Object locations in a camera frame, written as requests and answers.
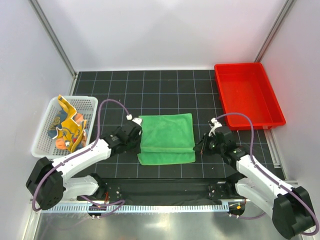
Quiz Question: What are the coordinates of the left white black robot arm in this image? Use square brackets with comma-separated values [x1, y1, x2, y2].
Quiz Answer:
[25, 117, 142, 212]

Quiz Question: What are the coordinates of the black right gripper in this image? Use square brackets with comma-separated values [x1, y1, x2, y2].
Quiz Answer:
[193, 132, 225, 156]

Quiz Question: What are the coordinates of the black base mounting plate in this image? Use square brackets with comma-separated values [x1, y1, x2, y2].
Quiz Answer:
[84, 178, 245, 206]

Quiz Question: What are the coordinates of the orange towel in basket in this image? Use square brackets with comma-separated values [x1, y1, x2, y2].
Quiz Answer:
[55, 113, 87, 153]

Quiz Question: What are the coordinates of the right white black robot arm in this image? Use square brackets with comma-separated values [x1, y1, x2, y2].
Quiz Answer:
[193, 126, 319, 240]

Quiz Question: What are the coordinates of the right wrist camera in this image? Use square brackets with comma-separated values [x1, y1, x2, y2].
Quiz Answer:
[208, 118, 222, 137]

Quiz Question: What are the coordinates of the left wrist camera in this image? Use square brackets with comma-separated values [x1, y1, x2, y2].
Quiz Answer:
[126, 114, 143, 126]

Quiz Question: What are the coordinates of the yellow patterned towel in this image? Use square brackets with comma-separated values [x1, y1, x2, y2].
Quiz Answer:
[47, 95, 88, 153]

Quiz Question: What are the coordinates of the aluminium frame rail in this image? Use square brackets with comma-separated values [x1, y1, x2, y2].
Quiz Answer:
[29, 180, 305, 214]

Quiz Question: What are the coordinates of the green microfiber towel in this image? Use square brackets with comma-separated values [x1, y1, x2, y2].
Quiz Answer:
[137, 113, 196, 166]

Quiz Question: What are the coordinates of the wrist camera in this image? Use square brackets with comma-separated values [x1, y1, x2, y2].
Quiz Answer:
[208, 118, 222, 137]
[126, 114, 143, 126]

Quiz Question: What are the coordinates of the red plastic bin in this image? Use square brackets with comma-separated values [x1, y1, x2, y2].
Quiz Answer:
[214, 62, 286, 131]

